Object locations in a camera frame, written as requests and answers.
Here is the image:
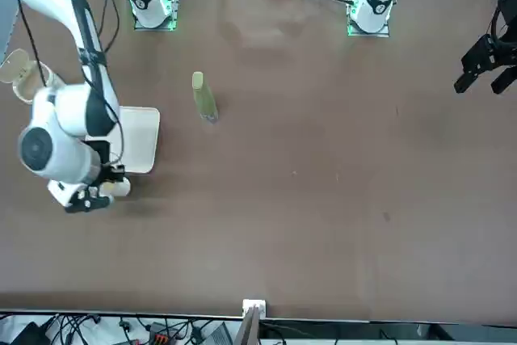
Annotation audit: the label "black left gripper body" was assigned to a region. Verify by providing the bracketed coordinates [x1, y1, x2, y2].
[462, 0, 517, 76]

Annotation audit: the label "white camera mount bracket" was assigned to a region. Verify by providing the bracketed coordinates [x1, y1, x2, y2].
[242, 299, 268, 318]

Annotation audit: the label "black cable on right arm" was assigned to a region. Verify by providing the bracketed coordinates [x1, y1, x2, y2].
[15, 0, 126, 170]

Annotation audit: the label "dark camera mount post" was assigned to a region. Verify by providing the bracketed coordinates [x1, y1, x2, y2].
[235, 306, 262, 345]

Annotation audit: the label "white container with open lid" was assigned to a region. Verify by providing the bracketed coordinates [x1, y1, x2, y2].
[0, 48, 64, 104]

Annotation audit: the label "white rectangular mat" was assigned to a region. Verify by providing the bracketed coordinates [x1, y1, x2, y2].
[117, 106, 161, 175]

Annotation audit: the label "white disposable paper cup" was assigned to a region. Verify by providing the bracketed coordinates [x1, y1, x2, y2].
[100, 177, 132, 199]

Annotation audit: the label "black power strip orange switches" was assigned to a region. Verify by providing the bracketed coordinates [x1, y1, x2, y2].
[147, 320, 181, 342]

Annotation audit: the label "green bottle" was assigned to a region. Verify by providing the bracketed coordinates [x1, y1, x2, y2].
[191, 71, 220, 124]

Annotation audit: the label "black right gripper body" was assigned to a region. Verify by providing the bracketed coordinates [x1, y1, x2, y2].
[65, 185, 103, 214]

